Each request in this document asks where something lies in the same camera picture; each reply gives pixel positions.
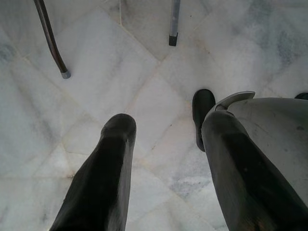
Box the black robot left foot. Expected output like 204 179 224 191
192 89 217 153

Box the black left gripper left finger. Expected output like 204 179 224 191
49 113 137 231

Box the silver clothes rack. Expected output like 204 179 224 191
168 0 181 47

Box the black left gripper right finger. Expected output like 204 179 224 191
201 110 308 231

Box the marble-pattern folding table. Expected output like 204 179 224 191
33 0 72 79

